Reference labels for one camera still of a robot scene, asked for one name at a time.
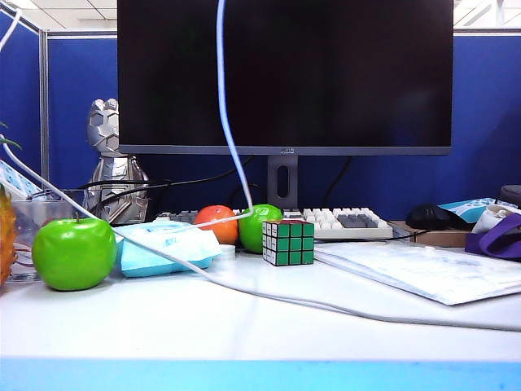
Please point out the blue wet wipes pack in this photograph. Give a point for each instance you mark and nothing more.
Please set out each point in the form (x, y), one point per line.
(142, 264)

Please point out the Rubik's cube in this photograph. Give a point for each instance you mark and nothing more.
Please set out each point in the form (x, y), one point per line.
(294, 244)

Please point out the dark grey round object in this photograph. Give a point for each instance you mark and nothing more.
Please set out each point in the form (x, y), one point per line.
(510, 193)

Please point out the grey monitor stand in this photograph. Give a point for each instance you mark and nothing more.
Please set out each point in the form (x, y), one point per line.
(272, 179)

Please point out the orange fruit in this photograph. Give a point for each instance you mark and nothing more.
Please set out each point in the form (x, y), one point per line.
(215, 234)

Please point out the blue office partition panel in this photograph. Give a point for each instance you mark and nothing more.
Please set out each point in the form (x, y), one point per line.
(81, 102)
(20, 102)

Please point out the purple cloth bag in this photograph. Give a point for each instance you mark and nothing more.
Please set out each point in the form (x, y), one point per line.
(500, 240)

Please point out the small green stickered fruit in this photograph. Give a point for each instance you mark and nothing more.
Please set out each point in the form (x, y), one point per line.
(254, 232)

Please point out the small white round container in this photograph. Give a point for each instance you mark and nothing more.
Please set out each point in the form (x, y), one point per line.
(228, 252)

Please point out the brown cardboard board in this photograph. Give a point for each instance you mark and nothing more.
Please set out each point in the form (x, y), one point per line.
(439, 238)

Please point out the clear plastic container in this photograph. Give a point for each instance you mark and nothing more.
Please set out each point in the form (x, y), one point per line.
(36, 212)

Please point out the black computer monitor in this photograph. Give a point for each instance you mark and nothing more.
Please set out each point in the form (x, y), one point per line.
(325, 81)

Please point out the silver figurine statue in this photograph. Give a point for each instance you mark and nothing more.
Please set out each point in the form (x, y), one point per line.
(102, 126)

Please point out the large green apple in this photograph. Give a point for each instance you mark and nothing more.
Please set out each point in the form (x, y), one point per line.
(74, 256)

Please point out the grey partition post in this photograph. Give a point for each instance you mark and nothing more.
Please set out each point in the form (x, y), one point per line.
(44, 122)

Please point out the white and grey keyboard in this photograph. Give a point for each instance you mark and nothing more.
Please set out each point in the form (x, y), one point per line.
(325, 222)

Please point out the black computer mouse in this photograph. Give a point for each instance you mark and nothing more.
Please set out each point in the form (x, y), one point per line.
(426, 216)

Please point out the clear plastic document sleeve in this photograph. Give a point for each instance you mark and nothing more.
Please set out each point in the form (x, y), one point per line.
(427, 273)

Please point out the orange pineapple with leaves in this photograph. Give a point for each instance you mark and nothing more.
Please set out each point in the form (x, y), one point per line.
(6, 236)

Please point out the white cup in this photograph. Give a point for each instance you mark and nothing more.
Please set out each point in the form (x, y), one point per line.
(488, 218)

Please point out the blue and white pack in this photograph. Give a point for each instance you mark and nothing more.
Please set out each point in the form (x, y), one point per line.
(468, 203)

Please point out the white power strip blue sockets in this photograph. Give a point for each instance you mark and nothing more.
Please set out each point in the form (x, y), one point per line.
(16, 181)

